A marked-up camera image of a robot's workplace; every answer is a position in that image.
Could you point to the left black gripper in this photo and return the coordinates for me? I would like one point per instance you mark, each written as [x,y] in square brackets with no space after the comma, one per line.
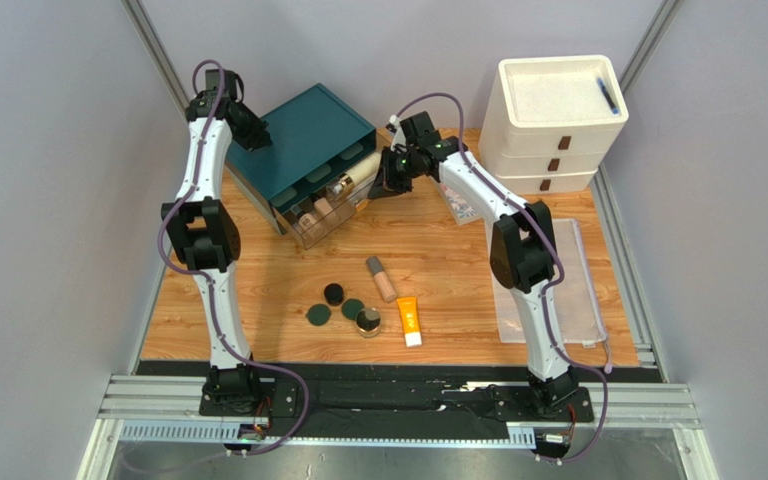
[261,138]

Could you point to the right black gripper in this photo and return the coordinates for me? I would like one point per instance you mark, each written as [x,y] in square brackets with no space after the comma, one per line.
[393,168]

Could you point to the cream bottle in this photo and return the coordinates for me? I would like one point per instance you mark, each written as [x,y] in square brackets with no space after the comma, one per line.
[352,178]

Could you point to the teal drawer organizer box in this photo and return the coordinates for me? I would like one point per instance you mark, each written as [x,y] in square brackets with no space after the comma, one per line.
[316,137]

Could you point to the black cap foundation bottle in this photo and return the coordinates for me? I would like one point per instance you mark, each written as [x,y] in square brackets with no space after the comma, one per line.
[328,216]

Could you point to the clear acrylic drawer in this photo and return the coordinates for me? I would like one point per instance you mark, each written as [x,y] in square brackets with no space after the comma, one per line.
[287,213]

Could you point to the small round foundation bottle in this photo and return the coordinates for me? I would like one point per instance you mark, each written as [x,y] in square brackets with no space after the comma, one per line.
[311,227]

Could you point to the grey cap foundation tube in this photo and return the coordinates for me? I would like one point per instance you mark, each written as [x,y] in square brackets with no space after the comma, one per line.
[381,279]

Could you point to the orange sunscreen tube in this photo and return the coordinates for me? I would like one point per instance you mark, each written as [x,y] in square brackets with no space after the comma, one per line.
[409,314]

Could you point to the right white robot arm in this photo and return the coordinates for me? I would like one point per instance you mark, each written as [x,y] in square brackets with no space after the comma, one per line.
[522,252]

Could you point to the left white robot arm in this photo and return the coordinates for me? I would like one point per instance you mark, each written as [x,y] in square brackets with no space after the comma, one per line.
[198,237]

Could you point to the floral patterned booklet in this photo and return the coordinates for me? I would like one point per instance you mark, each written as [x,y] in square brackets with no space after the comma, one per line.
[461,211]

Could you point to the black round jar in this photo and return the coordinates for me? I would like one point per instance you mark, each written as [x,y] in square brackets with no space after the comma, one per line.
[334,294]

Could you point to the green compact disc right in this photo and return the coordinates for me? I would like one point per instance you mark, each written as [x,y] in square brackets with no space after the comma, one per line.
[351,308]

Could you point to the green compact disc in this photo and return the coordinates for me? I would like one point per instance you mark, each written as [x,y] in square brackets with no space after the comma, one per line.
[318,314]
[351,308]

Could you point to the gold lid powder jar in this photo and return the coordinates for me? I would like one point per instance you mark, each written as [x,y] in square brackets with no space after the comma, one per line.
[368,322]

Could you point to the green compact disc left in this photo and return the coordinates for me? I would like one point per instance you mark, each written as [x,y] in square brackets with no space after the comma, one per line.
[318,314]

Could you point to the white three-drawer cabinet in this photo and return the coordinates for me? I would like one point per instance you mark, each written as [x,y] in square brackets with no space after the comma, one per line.
[547,127]

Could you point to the white mesh pouch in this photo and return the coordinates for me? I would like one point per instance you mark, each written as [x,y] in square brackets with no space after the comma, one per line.
[576,302]

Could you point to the blue pen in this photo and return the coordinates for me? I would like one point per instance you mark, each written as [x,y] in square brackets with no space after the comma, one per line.
[612,105]

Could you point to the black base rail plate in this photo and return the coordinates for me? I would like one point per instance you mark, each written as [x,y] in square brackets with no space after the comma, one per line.
[365,401]

